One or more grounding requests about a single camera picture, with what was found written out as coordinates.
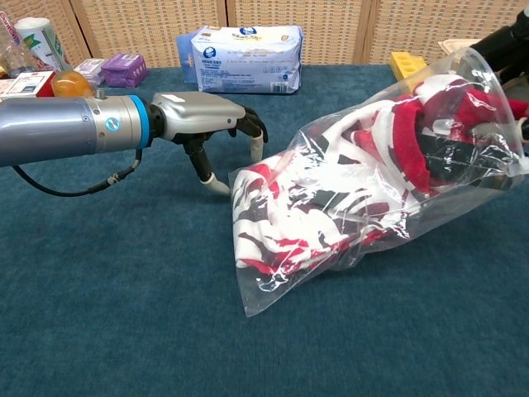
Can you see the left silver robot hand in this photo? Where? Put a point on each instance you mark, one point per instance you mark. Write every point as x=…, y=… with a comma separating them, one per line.
x=194, y=113

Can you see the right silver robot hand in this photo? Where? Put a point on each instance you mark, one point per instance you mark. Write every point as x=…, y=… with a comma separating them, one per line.
x=504, y=45

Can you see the red white patterned garment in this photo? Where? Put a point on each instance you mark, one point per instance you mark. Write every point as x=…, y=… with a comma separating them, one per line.
x=314, y=198

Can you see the clear plastic bag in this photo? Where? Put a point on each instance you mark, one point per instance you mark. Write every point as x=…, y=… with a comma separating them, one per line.
x=372, y=182

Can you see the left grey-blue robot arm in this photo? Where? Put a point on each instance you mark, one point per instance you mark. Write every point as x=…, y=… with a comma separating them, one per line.
x=66, y=126

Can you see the beige lidded lunch box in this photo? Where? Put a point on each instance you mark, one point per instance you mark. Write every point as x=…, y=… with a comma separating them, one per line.
x=456, y=44

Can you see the blue flat packet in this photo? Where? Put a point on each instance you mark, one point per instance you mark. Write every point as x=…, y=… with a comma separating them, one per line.
x=184, y=58

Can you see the white blue tissue pack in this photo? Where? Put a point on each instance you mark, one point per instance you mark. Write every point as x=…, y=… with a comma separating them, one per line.
x=248, y=58

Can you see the purple small box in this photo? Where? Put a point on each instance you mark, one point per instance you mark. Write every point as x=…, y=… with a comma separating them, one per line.
x=124, y=70

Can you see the woven rattan folding screen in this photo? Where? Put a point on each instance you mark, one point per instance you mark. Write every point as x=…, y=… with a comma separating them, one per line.
x=165, y=29

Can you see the yellow block with holes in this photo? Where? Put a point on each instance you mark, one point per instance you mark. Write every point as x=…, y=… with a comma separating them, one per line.
x=407, y=66

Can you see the pale purple clear pack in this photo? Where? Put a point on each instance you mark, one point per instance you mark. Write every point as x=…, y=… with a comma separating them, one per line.
x=91, y=70

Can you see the white red carton box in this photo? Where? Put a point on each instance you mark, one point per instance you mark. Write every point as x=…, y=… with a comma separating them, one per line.
x=25, y=84

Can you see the dark blue table cloth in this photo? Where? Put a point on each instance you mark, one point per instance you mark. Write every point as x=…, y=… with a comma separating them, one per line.
x=124, y=289

